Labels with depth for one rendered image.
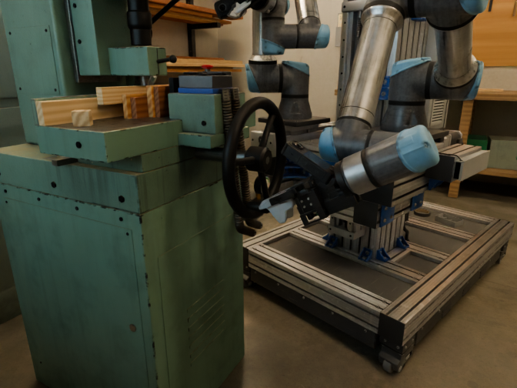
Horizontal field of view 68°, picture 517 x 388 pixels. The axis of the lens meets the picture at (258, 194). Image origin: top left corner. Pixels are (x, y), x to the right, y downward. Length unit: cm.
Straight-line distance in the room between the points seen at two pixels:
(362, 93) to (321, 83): 355
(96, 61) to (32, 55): 20
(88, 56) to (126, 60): 10
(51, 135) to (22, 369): 102
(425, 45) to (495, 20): 231
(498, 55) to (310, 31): 288
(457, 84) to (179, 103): 80
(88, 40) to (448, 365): 156
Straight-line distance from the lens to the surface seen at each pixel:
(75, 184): 101
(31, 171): 115
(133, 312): 103
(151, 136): 87
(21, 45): 128
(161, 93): 99
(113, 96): 100
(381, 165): 68
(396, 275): 167
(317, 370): 150
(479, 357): 174
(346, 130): 81
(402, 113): 134
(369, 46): 91
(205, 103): 90
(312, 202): 74
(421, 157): 67
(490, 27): 406
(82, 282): 113
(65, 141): 88
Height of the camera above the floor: 101
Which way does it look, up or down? 18 degrees down
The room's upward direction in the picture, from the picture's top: straight up
